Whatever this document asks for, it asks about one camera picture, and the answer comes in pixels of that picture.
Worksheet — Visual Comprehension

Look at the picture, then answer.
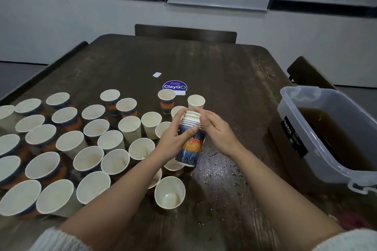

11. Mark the person's right hand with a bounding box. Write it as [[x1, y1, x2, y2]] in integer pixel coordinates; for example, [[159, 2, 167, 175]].
[[197, 107, 245, 159]]

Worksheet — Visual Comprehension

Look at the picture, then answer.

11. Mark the person's left hand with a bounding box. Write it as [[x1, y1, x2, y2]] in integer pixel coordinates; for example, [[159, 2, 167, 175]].
[[152, 108, 201, 163]]

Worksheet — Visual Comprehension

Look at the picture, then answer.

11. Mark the patterned paper cup stack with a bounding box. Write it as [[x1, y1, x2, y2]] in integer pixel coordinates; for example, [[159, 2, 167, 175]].
[[175, 110, 207, 168]]

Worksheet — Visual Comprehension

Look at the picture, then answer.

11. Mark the clear plastic storage bin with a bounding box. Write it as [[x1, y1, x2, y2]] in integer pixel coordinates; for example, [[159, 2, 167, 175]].
[[277, 85, 377, 196]]

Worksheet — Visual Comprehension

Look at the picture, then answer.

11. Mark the group of paper cups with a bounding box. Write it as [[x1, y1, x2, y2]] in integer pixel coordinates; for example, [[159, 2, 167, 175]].
[[0, 88, 207, 219]]

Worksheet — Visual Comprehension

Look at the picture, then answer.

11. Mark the person's left forearm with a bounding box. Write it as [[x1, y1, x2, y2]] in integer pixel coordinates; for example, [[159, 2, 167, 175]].
[[29, 154, 178, 251]]

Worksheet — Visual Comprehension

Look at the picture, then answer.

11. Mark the person's right forearm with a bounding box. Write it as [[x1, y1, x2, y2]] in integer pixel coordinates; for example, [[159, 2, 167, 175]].
[[230, 148, 377, 251]]

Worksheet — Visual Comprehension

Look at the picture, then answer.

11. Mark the round blue sticker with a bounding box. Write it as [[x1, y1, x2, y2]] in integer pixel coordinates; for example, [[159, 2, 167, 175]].
[[162, 80, 189, 96]]

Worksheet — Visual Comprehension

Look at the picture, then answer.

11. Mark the dark wooden table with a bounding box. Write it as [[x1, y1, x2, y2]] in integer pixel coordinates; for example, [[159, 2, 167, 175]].
[[0, 34, 377, 251]]

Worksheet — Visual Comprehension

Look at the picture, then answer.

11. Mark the dark wooden chair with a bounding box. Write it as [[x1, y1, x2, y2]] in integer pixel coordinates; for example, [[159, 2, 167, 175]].
[[287, 55, 337, 90], [134, 23, 238, 44]]

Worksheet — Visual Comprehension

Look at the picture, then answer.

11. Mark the dark red cloth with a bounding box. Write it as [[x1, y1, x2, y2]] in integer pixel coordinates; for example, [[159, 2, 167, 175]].
[[339, 213, 377, 232]]

